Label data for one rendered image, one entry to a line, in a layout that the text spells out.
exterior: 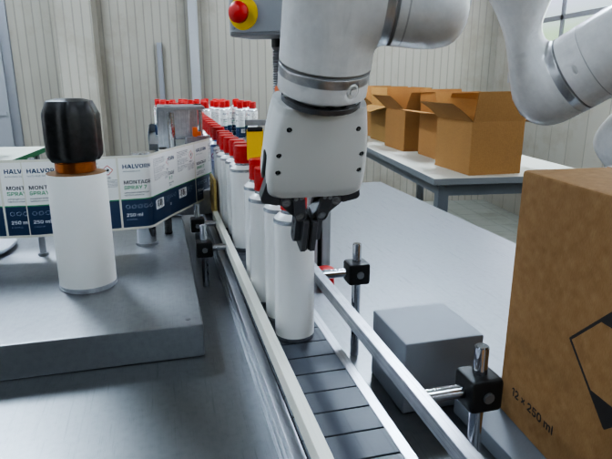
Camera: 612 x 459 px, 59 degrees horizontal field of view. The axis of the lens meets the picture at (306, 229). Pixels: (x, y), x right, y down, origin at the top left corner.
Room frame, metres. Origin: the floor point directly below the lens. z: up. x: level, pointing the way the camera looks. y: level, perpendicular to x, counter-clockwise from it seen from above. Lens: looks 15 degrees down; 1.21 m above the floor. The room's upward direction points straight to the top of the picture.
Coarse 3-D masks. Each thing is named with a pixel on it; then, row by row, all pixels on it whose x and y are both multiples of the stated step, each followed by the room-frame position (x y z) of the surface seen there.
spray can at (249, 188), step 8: (256, 160) 0.86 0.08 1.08; (248, 184) 0.86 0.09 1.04; (248, 192) 0.85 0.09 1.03; (248, 200) 0.85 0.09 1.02; (248, 208) 0.85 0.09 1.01; (248, 216) 0.85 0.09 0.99; (248, 224) 0.85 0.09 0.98; (248, 232) 0.86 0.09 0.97; (248, 240) 0.86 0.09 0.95; (248, 248) 0.86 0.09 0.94; (248, 256) 0.86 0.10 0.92; (248, 264) 0.86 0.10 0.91; (248, 272) 0.86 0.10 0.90
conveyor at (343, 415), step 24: (240, 288) 0.83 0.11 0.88; (288, 360) 0.59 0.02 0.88; (312, 360) 0.59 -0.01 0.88; (336, 360) 0.59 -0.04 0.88; (312, 384) 0.54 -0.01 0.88; (336, 384) 0.54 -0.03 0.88; (288, 408) 0.50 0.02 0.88; (312, 408) 0.49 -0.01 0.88; (336, 408) 0.49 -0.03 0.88; (360, 408) 0.49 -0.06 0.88; (336, 432) 0.45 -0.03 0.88; (360, 432) 0.45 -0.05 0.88; (384, 432) 0.45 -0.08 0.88; (336, 456) 0.42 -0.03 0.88; (360, 456) 0.42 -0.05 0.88; (384, 456) 0.42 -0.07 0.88
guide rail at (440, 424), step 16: (320, 272) 0.68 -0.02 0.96; (320, 288) 0.65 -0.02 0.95; (336, 288) 0.62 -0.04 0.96; (336, 304) 0.58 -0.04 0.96; (352, 320) 0.53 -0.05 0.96; (368, 336) 0.49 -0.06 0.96; (384, 352) 0.46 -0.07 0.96; (384, 368) 0.45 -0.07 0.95; (400, 368) 0.43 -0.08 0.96; (400, 384) 0.41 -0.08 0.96; (416, 384) 0.40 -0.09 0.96; (416, 400) 0.38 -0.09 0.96; (432, 400) 0.38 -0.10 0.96; (432, 416) 0.36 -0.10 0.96; (432, 432) 0.36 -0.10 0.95; (448, 432) 0.34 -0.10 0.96; (448, 448) 0.33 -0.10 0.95; (464, 448) 0.32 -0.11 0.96
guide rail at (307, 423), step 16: (224, 240) 0.99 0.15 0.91; (240, 272) 0.80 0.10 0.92; (256, 304) 0.68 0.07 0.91; (256, 320) 0.66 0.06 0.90; (272, 336) 0.59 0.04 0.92; (272, 352) 0.55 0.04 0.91; (288, 368) 0.51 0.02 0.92; (288, 384) 0.48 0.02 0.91; (288, 400) 0.48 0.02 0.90; (304, 400) 0.45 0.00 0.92; (304, 416) 0.43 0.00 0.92; (304, 432) 0.42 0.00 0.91; (320, 432) 0.41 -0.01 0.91; (320, 448) 0.38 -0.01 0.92
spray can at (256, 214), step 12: (252, 204) 0.76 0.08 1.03; (264, 204) 0.76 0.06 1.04; (252, 216) 0.76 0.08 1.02; (252, 228) 0.76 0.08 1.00; (252, 240) 0.77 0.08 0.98; (252, 252) 0.77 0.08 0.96; (264, 252) 0.76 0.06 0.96; (252, 264) 0.77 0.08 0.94; (264, 264) 0.76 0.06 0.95; (252, 276) 0.77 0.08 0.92; (264, 276) 0.76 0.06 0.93; (264, 288) 0.76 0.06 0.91; (264, 300) 0.76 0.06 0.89
